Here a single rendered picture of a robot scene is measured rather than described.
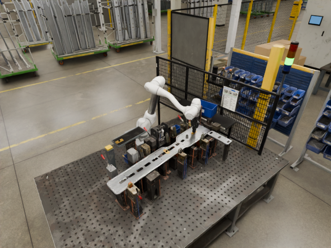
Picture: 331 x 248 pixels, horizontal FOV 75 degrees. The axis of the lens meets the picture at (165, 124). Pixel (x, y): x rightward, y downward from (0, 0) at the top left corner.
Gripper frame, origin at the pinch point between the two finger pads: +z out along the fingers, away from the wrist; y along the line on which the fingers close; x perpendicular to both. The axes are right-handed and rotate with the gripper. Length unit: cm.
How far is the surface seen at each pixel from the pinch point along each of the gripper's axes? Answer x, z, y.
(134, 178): -95, 5, 5
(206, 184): -30, 35, 45
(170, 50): 180, -12, -214
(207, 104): 51, -6, -19
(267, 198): 59, 102, 90
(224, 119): 48.1, 2.5, 11.5
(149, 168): -76, 5, 6
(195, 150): -21.8, 6.6, 20.0
